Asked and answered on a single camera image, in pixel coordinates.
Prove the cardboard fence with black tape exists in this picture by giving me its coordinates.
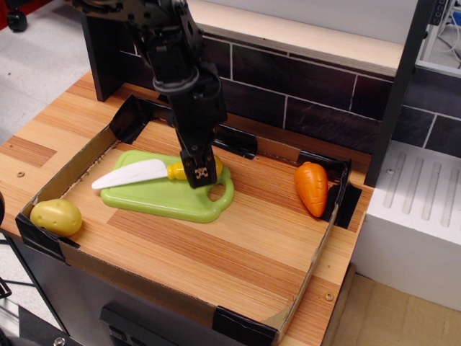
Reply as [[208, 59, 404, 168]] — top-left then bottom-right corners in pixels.
[[17, 96, 362, 345]]

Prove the black wheel caster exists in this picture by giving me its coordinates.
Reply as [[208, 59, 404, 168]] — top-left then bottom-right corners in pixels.
[[6, 8, 27, 32]]

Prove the yellow handled white toy knife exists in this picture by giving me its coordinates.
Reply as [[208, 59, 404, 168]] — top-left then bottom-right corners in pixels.
[[91, 155, 223, 191]]

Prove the dark brick pattern backsplash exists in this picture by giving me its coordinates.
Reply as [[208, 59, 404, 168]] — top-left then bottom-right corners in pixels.
[[118, 32, 461, 159]]

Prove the white toy sink drainboard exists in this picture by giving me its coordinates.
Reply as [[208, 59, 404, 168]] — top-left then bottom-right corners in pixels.
[[352, 141, 460, 310]]

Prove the yellow toy potato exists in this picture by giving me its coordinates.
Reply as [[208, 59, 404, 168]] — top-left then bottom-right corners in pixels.
[[30, 199, 83, 237]]

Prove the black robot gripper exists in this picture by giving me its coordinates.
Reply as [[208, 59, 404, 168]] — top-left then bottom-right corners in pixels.
[[166, 64, 227, 188]]

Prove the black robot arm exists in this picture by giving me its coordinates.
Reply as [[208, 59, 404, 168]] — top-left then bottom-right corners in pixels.
[[71, 1, 227, 188]]

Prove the green plastic cutting board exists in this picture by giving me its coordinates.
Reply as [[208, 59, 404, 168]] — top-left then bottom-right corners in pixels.
[[98, 150, 234, 223]]

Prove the black vertical post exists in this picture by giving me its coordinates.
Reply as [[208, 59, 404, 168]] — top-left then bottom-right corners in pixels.
[[364, 0, 435, 187]]

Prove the orange toy carrot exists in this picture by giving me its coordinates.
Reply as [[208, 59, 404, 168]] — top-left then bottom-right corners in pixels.
[[294, 162, 328, 217]]

